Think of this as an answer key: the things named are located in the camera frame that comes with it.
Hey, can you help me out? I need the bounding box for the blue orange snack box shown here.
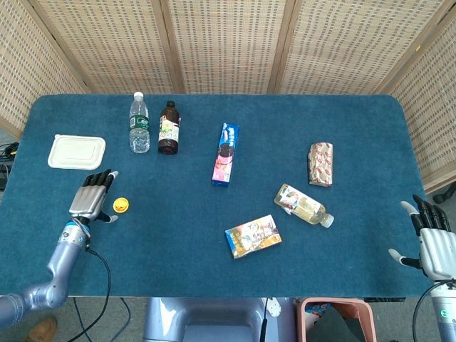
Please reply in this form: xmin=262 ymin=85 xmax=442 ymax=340
xmin=305 ymin=301 xmax=333 ymax=318

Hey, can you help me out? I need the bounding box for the bamboo folding screen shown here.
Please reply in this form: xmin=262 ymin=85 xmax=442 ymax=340
xmin=0 ymin=0 xmax=456 ymax=195

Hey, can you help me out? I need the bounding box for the white perforated plate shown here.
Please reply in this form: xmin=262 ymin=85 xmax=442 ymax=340
xmin=266 ymin=297 xmax=283 ymax=318

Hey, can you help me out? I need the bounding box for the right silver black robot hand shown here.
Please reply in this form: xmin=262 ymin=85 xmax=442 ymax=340
xmin=388 ymin=194 xmax=456 ymax=283

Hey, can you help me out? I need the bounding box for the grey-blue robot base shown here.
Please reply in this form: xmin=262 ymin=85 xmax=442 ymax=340
xmin=142 ymin=296 xmax=297 ymax=342

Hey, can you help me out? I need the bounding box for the clear water bottle green label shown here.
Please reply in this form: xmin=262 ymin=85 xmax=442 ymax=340
xmin=128 ymin=91 xmax=151 ymax=155

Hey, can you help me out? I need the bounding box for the yellow black device with cables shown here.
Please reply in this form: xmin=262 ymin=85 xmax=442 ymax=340
xmin=0 ymin=141 xmax=21 ymax=190

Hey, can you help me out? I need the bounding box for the white lidded lunch box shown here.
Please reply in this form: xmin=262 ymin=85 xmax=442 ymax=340
xmin=47 ymin=133 xmax=107 ymax=171

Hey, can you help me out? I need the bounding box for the blue pink cookie box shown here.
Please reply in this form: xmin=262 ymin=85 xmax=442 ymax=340
xmin=211 ymin=122 xmax=240 ymax=187

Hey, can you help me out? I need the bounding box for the dark grey cloth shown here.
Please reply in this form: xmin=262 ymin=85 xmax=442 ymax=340
xmin=312 ymin=306 xmax=365 ymax=342

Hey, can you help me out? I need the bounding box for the brown paper pack red print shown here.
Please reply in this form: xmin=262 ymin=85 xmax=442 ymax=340
xmin=306 ymin=141 xmax=336 ymax=187

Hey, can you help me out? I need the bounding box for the dark brown drink bottle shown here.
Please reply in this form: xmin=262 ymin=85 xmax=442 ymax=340
xmin=157 ymin=100 xmax=180 ymax=156

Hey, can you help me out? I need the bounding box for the pale yellow drink bottle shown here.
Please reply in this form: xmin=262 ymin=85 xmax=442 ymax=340
xmin=274 ymin=183 xmax=335 ymax=229

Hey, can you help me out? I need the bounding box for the black thin rod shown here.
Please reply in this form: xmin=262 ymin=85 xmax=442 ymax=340
xmin=259 ymin=297 xmax=269 ymax=342

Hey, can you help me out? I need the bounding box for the pink plastic stool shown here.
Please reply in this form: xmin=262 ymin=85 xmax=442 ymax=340
xmin=295 ymin=298 xmax=378 ymax=342

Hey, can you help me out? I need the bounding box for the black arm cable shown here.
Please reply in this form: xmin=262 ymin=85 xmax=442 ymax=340
xmin=412 ymin=281 xmax=455 ymax=342
xmin=66 ymin=245 xmax=113 ymax=342

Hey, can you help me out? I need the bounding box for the black chair base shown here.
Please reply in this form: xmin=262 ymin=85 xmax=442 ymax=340
xmin=431 ymin=185 xmax=456 ymax=204

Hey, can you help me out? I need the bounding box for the blue carpet table mat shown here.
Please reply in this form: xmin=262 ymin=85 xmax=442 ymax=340
xmin=2 ymin=93 xmax=434 ymax=299

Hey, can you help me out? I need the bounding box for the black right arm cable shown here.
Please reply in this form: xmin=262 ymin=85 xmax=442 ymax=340
xmin=412 ymin=281 xmax=455 ymax=342

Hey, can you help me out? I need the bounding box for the colourful cartoon print carton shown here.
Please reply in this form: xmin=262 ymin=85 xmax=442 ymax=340
xmin=224 ymin=214 xmax=283 ymax=260

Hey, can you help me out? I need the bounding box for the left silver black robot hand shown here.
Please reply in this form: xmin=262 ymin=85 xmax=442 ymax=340
xmin=68 ymin=169 xmax=120 ymax=224

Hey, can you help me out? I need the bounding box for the brown leather shoe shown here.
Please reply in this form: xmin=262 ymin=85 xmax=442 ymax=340
xmin=24 ymin=317 xmax=58 ymax=342

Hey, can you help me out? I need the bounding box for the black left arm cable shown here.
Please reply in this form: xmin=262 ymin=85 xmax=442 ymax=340
xmin=66 ymin=245 xmax=113 ymax=342

